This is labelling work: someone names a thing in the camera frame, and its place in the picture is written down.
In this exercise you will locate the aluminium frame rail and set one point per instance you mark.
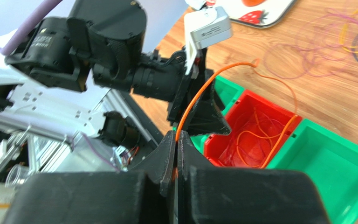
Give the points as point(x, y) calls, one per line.
point(42, 150)

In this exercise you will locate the left green plastic bin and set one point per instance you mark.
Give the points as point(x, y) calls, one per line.
point(228, 92)

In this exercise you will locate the right green plastic bin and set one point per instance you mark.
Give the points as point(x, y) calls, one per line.
point(331, 162)

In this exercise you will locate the red plastic bin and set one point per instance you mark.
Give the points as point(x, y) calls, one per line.
point(259, 129)

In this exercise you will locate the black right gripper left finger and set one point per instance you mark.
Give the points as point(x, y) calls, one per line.
point(142, 195)

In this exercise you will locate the green plastic bin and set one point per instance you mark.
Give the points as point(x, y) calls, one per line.
point(228, 92)
point(331, 162)

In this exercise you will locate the white strawberry tray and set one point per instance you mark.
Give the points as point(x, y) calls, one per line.
point(263, 14)

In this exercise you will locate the orange glass cup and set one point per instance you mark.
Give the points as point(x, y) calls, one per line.
point(252, 3)

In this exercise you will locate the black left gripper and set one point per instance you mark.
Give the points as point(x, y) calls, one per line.
point(206, 115)

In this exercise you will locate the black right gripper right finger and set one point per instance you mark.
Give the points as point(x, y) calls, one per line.
point(208, 194)

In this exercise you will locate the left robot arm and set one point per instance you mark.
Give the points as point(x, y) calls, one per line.
point(104, 38)

